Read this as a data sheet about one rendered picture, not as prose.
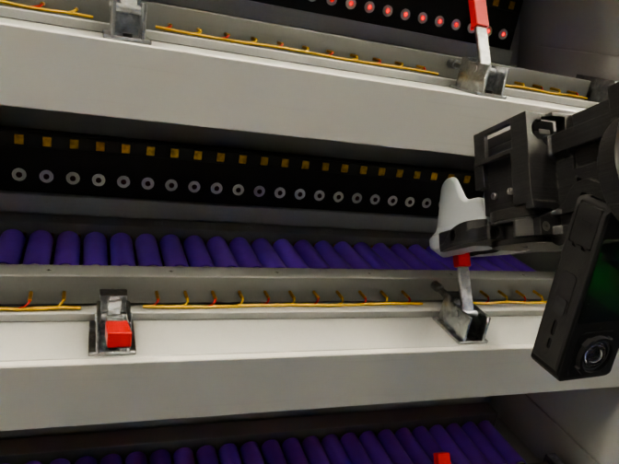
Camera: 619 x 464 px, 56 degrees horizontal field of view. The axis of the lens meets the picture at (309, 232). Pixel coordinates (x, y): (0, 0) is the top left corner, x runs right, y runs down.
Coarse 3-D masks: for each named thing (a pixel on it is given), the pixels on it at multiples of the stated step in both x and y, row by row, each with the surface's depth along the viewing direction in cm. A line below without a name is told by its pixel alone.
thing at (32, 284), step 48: (0, 288) 38; (48, 288) 39; (96, 288) 40; (144, 288) 42; (192, 288) 43; (240, 288) 44; (288, 288) 46; (336, 288) 47; (384, 288) 49; (480, 288) 53; (528, 288) 55
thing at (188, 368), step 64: (0, 192) 47; (192, 320) 41; (256, 320) 43; (320, 320) 44; (384, 320) 46; (512, 320) 51; (0, 384) 33; (64, 384) 34; (128, 384) 36; (192, 384) 37; (256, 384) 39; (320, 384) 41; (384, 384) 43; (448, 384) 45; (512, 384) 47; (576, 384) 50
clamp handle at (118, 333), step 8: (112, 304) 36; (120, 304) 36; (112, 312) 36; (120, 312) 36; (112, 320) 34; (120, 320) 34; (112, 328) 31; (120, 328) 31; (128, 328) 31; (112, 336) 30; (120, 336) 30; (128, 336) 30; (112, 344) 30; (120, 344) 30; (128, 344) 30
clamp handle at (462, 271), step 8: (456, 256) 47; (464, 256) 47; (456, 264) 47; (464, 264) 47; (464, 272) 47; (464, 280) 46; (464, 288) 46; (464, 296) 46; (472, 296) 46; (464, 304) 46; (472, 304) 46
